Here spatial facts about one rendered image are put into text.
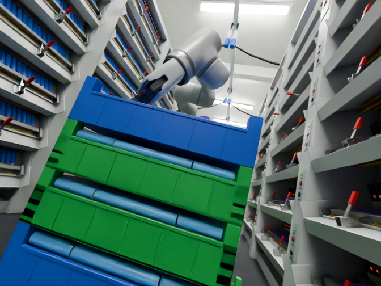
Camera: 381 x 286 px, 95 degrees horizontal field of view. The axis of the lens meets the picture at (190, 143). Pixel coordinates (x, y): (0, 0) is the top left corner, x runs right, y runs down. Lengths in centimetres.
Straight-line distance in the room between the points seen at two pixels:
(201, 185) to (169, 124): 10
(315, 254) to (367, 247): 28
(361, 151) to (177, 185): 44
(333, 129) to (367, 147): 30
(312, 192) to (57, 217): 71
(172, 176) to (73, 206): 14
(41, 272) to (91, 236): 8
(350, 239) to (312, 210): 22
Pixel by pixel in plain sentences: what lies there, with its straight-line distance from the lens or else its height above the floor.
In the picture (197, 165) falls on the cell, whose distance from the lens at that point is 26.
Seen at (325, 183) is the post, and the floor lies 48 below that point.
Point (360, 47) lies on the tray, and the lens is 92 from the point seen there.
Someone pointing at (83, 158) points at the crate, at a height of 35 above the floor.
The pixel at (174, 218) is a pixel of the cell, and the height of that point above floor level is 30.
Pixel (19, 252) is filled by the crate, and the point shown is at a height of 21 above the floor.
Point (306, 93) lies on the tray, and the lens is 106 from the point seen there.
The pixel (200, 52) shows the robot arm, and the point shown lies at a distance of 50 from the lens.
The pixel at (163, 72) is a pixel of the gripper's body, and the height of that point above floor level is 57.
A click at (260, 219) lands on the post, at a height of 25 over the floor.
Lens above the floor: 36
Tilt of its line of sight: 13 degrees up
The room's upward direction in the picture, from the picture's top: 16 degrees clockwise
